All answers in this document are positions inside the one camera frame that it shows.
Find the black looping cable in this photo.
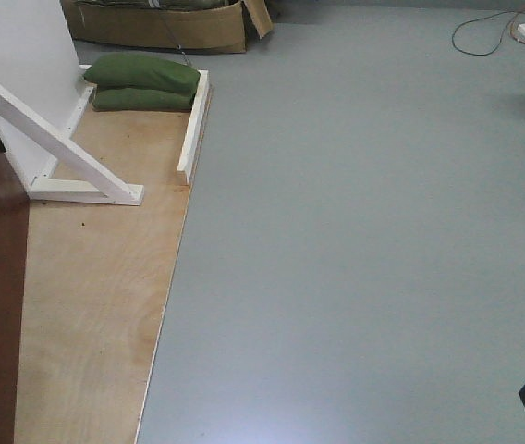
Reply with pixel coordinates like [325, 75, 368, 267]
[451, 8, 525, 57]

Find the large cardboard box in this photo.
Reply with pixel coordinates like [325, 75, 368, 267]
[61, 1, 274, 54]

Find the brown plywood base board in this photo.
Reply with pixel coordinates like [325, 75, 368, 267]
[15, 110, 190, 443]

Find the white wooden edge rail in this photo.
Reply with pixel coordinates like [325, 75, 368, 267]
[177, 70, 211, 185]

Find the steel guy wire with turnbuckle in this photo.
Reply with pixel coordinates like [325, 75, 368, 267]
[160, 11, 195, 68]

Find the upper green sandbag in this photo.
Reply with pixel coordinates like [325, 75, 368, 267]
[83, 53, 201, 95]

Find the white wall panel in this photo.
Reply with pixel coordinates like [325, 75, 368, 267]
[0, 1, 92, 197]

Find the lower green sandbag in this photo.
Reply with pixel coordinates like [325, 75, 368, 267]
[92, 88, 194, 111]

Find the white diagonal wooden brace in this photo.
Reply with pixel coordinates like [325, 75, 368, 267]
[0, 84, 144, 206]

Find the green sandbag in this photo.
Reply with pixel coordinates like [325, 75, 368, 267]
[83, 53, 201, 95]
[92, 88, 194, 111]

